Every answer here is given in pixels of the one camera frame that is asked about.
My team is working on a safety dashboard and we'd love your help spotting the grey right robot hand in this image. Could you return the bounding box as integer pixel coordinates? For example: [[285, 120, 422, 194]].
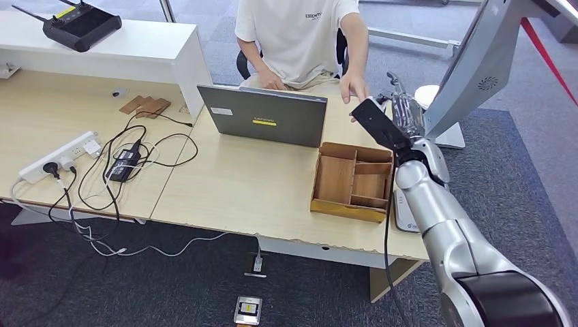
[[376, 71, 426, 142]]

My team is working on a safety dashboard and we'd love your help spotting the person's left hand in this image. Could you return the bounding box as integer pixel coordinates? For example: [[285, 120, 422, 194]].
[[338, 72, 372, 123]]

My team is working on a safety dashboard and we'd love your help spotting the person's hand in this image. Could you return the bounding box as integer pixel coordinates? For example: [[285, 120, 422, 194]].
[[257, 67, 288, 91], [338, 72, 372, 123]]

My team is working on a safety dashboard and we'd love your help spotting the white card reader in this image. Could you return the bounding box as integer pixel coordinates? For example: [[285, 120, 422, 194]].
[[393, 187, 422, 234]]

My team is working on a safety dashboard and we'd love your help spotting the person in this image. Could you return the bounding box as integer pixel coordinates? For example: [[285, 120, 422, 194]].
[[234, 0, 372, 123]]

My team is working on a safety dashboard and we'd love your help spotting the person's right hand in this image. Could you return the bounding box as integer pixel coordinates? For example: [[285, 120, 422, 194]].
[[257, 67, 288, 91]]

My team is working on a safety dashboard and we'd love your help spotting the white round stool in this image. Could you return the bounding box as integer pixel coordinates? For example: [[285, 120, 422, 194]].
[[414, 84, 441, 110]]

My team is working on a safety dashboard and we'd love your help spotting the grey monitor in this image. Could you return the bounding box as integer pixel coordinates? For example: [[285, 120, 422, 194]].
[[422, 0, 558, 141]]

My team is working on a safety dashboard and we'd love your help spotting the black office chair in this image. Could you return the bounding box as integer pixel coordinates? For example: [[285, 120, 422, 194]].
[[235, 27, 350, 81]]

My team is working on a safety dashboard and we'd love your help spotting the wooden compartment organizer box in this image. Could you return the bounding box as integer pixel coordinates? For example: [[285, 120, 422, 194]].
[[309, 141, 395, 224]]

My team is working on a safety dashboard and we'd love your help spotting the grey laptop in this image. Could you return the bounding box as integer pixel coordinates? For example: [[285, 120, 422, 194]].
[[196, 84, 329, 149]]

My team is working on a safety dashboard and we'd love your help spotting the white desk beam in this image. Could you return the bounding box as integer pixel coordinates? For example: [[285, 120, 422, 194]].
[[257, 235, 398, 270]]

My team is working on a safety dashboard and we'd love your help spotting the wooden desk leg panel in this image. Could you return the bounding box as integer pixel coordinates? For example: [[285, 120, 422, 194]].
[[369, 258, 425, 304]]

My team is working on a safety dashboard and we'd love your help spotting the white charger in floor socket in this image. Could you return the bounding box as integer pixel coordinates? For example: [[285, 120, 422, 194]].
[[243, 252, 268, 279]]

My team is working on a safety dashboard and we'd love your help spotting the silver metal floor socket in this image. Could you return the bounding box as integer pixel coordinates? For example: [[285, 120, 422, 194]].
[[233, 295, 263, 326]]

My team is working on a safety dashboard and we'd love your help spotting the metal pole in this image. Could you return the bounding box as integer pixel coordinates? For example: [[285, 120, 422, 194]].
[[159, 0, 177, 23]]

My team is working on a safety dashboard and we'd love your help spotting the white desk riser shelf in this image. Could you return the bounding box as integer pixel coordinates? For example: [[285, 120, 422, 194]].
[[0, 10, 213, 121]]

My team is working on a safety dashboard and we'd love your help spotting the black power brick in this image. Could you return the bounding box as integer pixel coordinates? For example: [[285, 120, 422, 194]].
[[105, 143, 143, 184]]

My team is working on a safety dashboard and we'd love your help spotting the white plug adapter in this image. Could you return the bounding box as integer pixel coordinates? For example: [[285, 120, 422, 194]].
[[82, 140, 103, 159]]

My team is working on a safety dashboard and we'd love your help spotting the black remote controller with antennas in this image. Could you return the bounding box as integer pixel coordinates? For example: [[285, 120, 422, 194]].
[[11, 0, 123, 53]]

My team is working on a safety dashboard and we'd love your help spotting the white power strip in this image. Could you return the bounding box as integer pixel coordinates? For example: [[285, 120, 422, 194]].
[[18, 131, 100, 185]]

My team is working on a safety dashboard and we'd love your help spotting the white furniture frame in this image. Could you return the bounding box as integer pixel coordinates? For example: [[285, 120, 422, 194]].
[[366, 27, 461, 57]]

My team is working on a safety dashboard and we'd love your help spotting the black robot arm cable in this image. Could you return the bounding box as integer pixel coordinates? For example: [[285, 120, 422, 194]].
[[382, 146, 412, 327]]

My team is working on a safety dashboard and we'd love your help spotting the black laptop power cable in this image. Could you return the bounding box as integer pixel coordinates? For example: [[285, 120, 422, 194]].
[[77, 109, 200, 213]]

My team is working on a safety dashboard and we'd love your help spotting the white charging cable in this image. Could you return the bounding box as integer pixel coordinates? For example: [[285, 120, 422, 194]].
[[10, 178, 260, 258]]

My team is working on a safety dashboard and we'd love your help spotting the black mains cable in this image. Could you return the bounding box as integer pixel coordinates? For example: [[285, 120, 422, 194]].
[[47, 173, 123, 240]]

